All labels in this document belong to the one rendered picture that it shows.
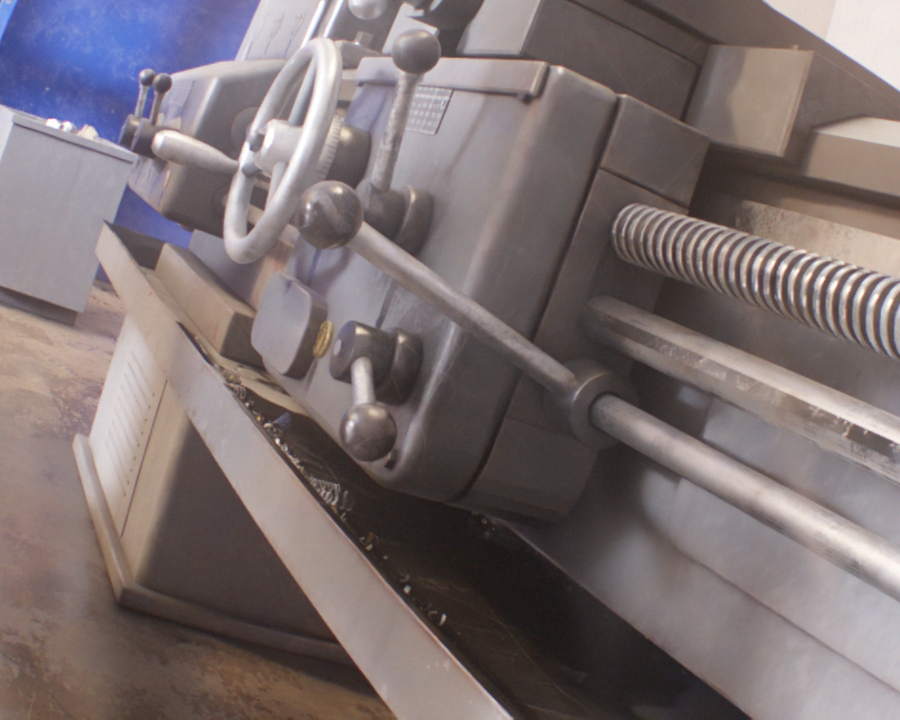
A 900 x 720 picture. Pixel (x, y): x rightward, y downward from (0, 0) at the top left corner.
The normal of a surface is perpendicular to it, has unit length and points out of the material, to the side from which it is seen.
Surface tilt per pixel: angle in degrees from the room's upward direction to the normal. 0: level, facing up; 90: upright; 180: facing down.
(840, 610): 90
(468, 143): 90
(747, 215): 90
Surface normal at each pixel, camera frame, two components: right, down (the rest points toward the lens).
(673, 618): -0.86, -0.30
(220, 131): 0.37, 0.20
